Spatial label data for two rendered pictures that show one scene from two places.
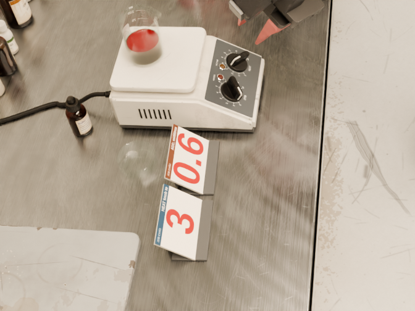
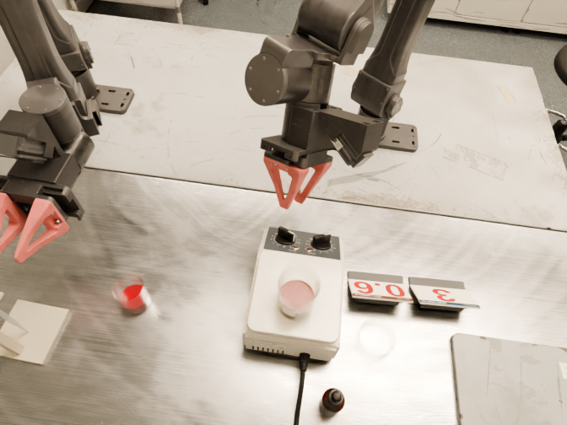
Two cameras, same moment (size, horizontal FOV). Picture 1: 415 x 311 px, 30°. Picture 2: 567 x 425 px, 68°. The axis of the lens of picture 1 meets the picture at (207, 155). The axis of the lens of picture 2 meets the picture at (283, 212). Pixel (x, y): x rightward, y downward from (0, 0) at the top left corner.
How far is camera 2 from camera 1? 0.93 m
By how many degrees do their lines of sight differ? 56
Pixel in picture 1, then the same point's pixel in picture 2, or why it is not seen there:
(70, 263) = (494, 394)
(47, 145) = not seen: outside the picture
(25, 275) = not seen: outside the picture
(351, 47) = (251, 174)
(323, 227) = (421, 207)
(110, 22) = (165, 387)
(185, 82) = (336, 266)
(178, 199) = (424, 295)
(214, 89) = (325, 253)
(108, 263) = (487, 357)
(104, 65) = (237, 388)
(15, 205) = not seen: outside the picture
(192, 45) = (285, 260)
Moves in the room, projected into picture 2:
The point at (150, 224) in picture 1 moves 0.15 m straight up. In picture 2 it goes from (436, 327) to (480, 287)
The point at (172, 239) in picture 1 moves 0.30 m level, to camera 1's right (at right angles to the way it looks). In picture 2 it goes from (464, 298) to (400, 153)
